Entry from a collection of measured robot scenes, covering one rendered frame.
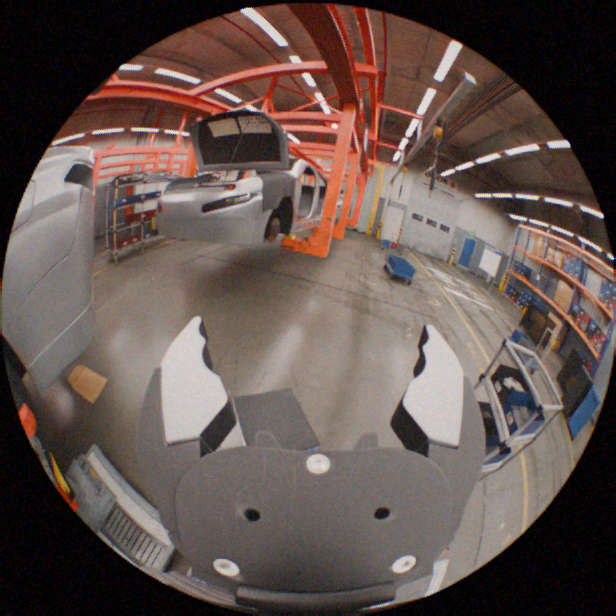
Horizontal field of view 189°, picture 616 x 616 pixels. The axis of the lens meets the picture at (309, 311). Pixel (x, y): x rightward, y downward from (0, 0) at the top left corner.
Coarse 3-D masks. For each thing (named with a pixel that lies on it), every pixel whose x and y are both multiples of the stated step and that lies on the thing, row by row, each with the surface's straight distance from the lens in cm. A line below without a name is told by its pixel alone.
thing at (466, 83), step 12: (456, 84) 214; (468, 84) 198; (456, 96) 217; (384, 108) 414; (444, 108) 242; (420, 120) 414; (432, 120) 287; (420, 132) 401; (432, 132) 308; (384, 144) 631; (420, 144) 367; (408, 156) 452; (432, 180) 236
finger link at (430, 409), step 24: (432, 336) 12; (432, 360) 10; (456, 360) 11; (432, 384) 9; (456, 384) 10; (408, 408) 8; (432, 408) 8; (456, 408) 9; (408, 432) 8; (432, 432) 8; (456, 432) 8
